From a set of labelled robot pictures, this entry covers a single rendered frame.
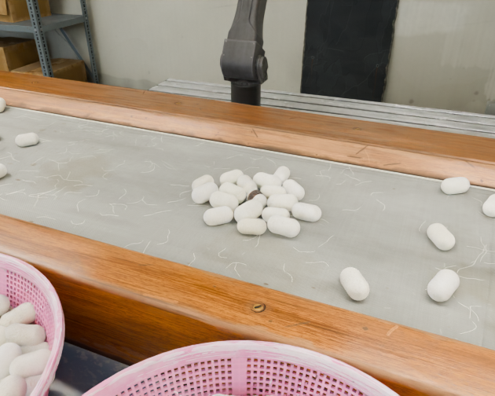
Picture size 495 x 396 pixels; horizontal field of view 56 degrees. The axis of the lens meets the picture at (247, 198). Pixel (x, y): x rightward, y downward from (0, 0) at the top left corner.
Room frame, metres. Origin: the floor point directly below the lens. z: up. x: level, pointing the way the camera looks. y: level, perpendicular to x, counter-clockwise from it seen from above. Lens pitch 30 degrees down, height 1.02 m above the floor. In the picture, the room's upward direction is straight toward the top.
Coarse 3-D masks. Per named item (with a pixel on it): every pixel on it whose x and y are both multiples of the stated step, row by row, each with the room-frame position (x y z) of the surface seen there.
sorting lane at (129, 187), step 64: (0, 128) 0.70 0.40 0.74; (64, 128) 0.70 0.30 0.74; (128, 128) 0.70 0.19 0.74; (0, 192) 0.49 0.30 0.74; (64, 192) 0.49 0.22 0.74; (128, 192) 0.49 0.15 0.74; (320, 192) 0.49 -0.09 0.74; (384, 192) 0.49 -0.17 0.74; (192, 256) 0.37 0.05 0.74; (256, 256) 0.37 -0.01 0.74; (320, 256) 0.37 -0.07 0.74; (384, 256) 0.37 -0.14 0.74; (448, 256) 0.37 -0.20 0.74; (448, 320) 0.28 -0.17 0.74
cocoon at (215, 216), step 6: (210, 210) 0.42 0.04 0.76; (216, 210) 0.42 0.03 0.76; (222, 210) 0.42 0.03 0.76; (228, 210) 0.42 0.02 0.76; (204, 216) 0.42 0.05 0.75; (210, 216) 0.42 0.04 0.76; (216, 216) 0.42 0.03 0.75; (222, 216) 0.42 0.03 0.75; (228, 216) 0.42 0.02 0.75; (210, 222) 0.41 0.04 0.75; (216, 222) 0.41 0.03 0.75; (222, 222) 0.42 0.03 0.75
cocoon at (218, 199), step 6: (216, 192) 0.46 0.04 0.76; (222, 192) 0.46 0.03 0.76; (210, 198) 0.46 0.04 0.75; (216, 198) 0.45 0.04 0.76; (222, 198) 0.45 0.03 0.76; (228, 198) 0.45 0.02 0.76; (234, 198) 0.45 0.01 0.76; (216, 204) 0.45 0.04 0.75; (222, 204) 0.44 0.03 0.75; (228, 204) 0.44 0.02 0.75; (234, 204) 0.44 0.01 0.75; (234, 210) 0.44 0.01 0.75
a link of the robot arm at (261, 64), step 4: (260, 56) 0.91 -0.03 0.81; (220, 60) 0.93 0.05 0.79; (256, 60) 0.90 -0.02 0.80; (260, 60) 0.90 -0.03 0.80; (264, 60) 0.91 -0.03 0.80; (220, 64) 0.93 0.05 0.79; (256, 64) 0.90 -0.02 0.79; (260, 64) 0.90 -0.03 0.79; (264, 64) 0.91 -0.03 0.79; (256, 68) 0.90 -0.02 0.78; (260, 68) 0.90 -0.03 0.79; (264, 68) 0.91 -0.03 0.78; (256, 72) 0.90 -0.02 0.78; (260, 72) 0.90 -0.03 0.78; (264, 72) 0.91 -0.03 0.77; (260, 76) 0.91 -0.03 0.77; (264, 76) 0.91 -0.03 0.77; (228, 80) 0.94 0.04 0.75; (232, 80) 0.94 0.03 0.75; (236, 80) 0.93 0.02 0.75; (240, 80) 0.93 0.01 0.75; (244, 80) 0.93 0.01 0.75; (248, 80) 0.92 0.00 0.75; (252, 80) 0.92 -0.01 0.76; (256, 80) 0.92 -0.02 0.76; (260, 80) 0.91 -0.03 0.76; (264, 80) 0.93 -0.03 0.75
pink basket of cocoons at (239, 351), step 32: (192, 352) 0.22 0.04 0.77; (224, 352) 0.22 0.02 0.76; (256, 352) 0.22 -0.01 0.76; (288, 352) 0.22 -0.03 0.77; (128, 384) 0.20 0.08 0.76; (160, 384) 0.21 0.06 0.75; (192, 384) 0.21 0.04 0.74; (224, 384) 0.22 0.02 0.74; (256, 384) 0.22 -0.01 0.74; (288, 384) 0.21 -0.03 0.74; (320, 384) 0.21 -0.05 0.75; (352, 384) 0.20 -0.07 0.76
